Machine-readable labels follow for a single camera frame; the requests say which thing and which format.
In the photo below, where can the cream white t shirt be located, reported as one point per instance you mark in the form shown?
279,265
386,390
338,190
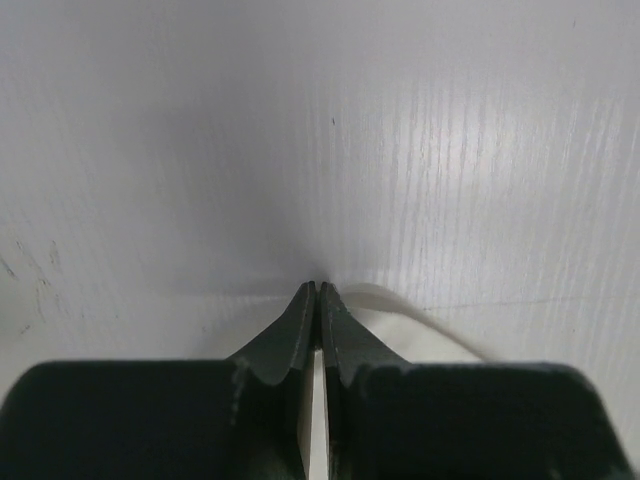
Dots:
406,329

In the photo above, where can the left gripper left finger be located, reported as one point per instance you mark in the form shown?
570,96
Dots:
231,418

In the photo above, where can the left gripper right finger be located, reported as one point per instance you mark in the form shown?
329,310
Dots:
389,418

